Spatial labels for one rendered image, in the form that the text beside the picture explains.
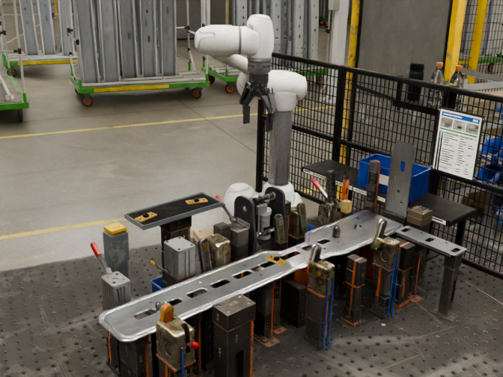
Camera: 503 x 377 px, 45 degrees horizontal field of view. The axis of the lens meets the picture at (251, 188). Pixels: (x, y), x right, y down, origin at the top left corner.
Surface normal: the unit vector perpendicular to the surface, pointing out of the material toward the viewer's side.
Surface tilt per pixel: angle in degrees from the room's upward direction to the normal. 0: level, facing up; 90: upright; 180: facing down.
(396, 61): 91
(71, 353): 0
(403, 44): 91
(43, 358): 0
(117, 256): 90
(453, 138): 90
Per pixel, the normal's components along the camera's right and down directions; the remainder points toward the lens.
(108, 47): 0.34, 0.29
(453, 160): -0.76, 0.22
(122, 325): 0.02, -0.93
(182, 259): 0.66, 0.29
